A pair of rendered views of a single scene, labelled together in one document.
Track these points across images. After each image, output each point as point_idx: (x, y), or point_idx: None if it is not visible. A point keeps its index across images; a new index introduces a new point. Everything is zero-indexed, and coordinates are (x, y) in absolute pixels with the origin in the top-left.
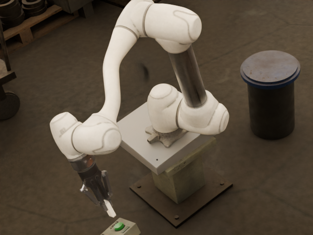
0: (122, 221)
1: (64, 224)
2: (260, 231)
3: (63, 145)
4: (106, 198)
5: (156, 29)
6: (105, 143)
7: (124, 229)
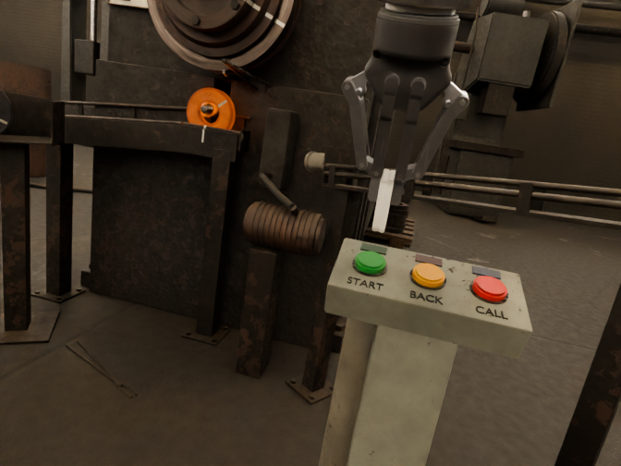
0: (346, 268)
1: None
2: (34, 431)
3: None
4: (384, 163)
5: None
6: None
7: (376, 249)
